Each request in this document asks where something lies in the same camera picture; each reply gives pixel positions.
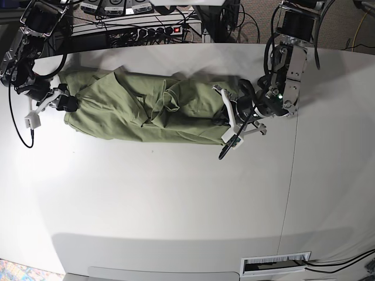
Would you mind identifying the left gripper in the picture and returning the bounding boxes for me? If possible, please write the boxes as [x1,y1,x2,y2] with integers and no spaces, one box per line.
[212,79,267,137]

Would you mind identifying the black power strip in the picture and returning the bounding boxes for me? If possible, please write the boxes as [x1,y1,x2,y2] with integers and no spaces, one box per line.
[110,25,184,40]

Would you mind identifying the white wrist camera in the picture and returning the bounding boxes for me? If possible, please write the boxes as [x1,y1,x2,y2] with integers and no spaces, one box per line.
[221,129,244,149]
[25,111,41,130]

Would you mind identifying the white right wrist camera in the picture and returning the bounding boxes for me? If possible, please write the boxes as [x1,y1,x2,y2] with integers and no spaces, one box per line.
[25,111,41,130]

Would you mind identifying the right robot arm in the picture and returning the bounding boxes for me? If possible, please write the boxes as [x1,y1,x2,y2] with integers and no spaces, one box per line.
[1,1,80,112]

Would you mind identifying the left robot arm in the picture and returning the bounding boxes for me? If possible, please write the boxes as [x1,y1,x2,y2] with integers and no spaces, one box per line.
[213,1,326,148]

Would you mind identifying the green T-shirt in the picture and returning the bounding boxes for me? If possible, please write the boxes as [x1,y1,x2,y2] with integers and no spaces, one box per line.
[59,68,236,145]

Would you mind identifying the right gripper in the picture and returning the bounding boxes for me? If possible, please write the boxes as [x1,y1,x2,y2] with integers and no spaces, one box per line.
[28,84,79,116]

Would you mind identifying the table cable grommet slot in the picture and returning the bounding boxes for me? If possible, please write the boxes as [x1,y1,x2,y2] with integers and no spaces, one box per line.
[240,251,311,277]

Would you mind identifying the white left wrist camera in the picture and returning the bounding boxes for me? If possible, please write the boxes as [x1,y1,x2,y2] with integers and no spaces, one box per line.
[221,129,244,149]

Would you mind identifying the black cables bottom right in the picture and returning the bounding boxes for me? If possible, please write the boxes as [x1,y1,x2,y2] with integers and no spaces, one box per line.
[304,248,375,275]

